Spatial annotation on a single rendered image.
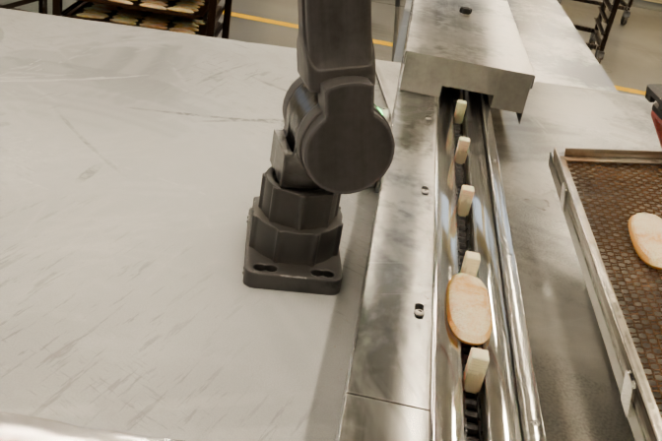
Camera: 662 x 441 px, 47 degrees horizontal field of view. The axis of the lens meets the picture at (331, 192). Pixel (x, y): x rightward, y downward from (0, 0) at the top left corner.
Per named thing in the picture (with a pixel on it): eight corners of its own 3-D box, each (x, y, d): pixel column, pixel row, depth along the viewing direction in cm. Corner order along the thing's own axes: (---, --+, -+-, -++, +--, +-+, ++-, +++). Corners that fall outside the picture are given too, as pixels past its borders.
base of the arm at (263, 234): (247, 219, 76) (242, 286, 66) (256, 145, 73) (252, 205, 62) (332, 227, 77) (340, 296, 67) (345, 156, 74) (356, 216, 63)
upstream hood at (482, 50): (419, -38, 219) (426, -70, 216) (481, -28, 219) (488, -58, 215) (395, 100, 108) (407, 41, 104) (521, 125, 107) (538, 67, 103)
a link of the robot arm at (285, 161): (267, 175, 71) (277, 203, 66) (282, 70, 66) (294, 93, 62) (362, 178, 73) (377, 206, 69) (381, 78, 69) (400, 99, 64)
